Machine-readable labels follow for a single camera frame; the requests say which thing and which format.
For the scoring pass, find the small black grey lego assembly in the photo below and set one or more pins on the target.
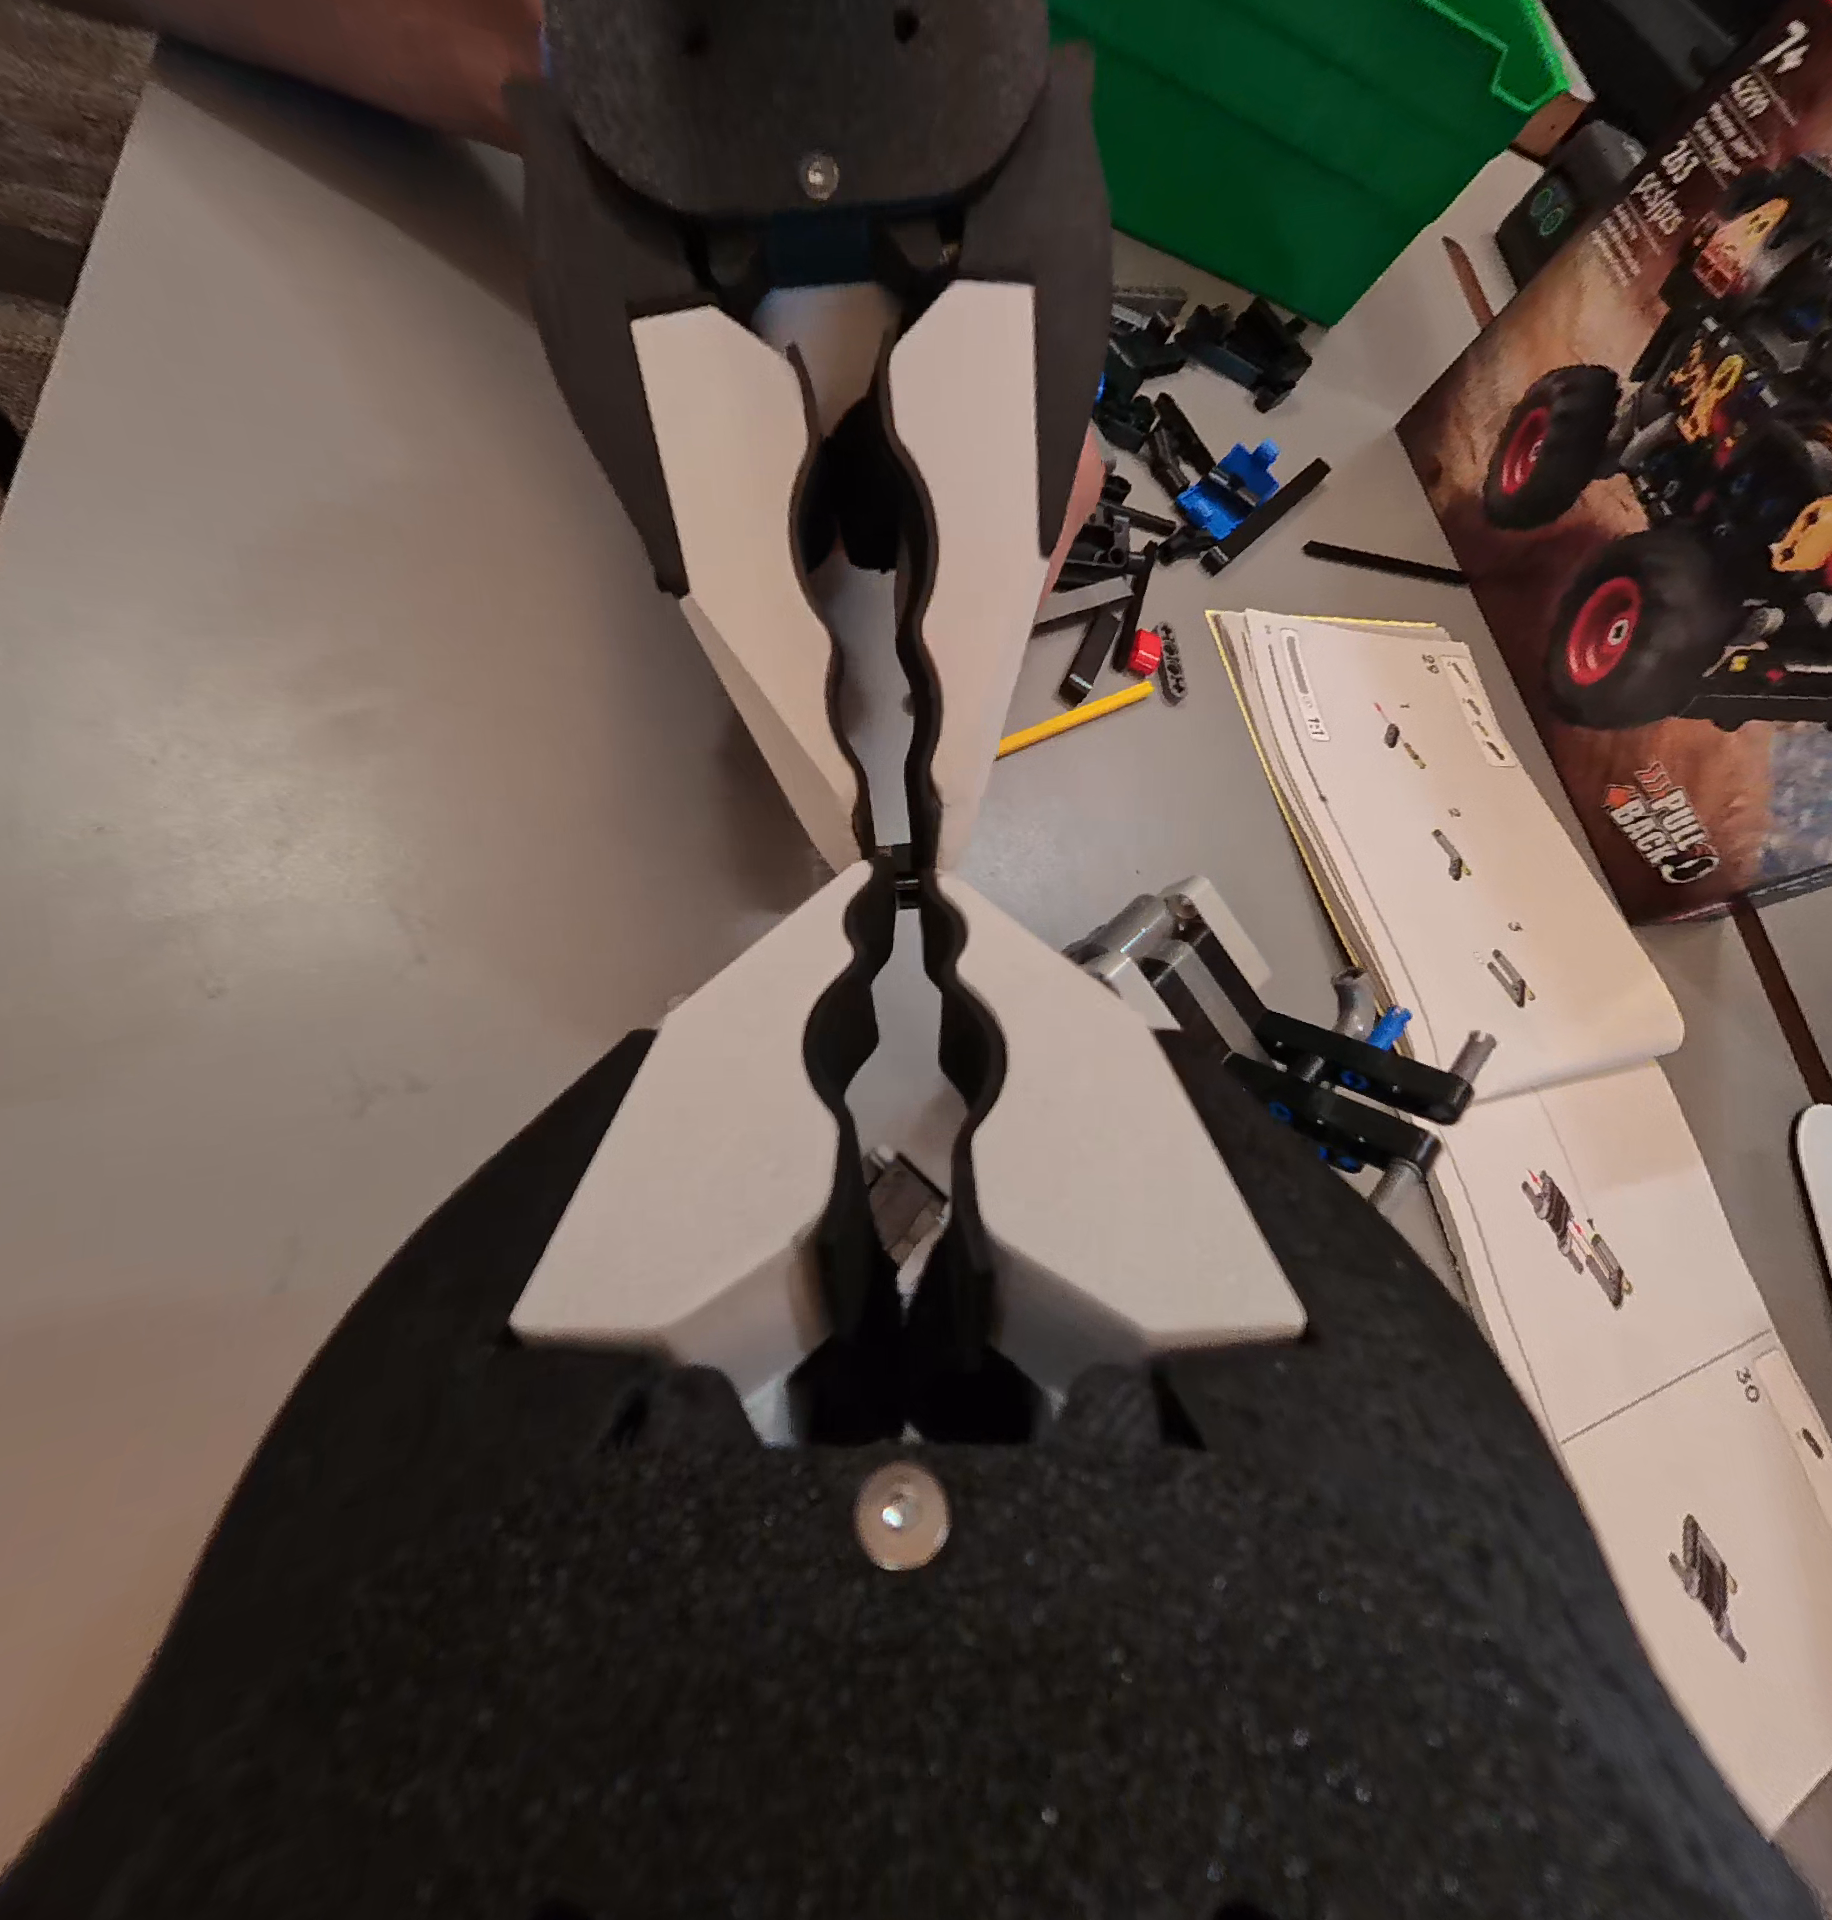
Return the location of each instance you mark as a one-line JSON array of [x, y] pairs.
[[903, 1209]]

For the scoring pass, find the black box green logo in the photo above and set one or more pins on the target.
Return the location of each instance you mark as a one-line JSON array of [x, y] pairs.
[[1567, 203]]

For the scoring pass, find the person's left forearm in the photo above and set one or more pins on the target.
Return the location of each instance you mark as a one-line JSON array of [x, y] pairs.
[[333, 62]]

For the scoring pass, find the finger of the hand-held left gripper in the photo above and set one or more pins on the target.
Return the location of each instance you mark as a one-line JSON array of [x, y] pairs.
[[984, 450], [720, 498]]

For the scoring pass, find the white instruction booklet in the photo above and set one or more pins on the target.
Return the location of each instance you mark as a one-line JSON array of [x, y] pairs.
[[1457, 841]]

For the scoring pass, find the pile of loose lego pieces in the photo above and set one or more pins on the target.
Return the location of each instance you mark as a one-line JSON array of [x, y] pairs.
[[1231, 498]]

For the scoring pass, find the yellow lego axle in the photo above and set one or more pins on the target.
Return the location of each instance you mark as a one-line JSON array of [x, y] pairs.
[[1074, 722]]

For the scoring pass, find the long black lego axle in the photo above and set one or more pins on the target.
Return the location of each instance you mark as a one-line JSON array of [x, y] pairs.
[[1381, 563]]

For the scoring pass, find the small grey lego axle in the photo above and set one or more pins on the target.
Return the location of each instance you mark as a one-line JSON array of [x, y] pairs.
[[905, 888]]

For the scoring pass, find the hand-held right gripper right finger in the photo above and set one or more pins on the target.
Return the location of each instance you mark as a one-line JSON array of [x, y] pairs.
[[1127, 1185]]

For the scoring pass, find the partly built lego model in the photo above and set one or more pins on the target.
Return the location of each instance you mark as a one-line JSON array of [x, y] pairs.
[[1337, 1080]]

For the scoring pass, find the green plastic storage bin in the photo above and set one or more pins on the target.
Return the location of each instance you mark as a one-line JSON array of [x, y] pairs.
[[1277, 136]]

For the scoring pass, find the person's left hand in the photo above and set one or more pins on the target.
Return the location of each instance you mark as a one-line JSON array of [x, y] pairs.
[[1080, 568]]

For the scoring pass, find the monster truck set box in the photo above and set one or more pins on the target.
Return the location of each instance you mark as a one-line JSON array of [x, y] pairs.
[[1680, 524]]

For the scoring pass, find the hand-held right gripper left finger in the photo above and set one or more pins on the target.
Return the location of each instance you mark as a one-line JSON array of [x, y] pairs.
[[678, 1185]]

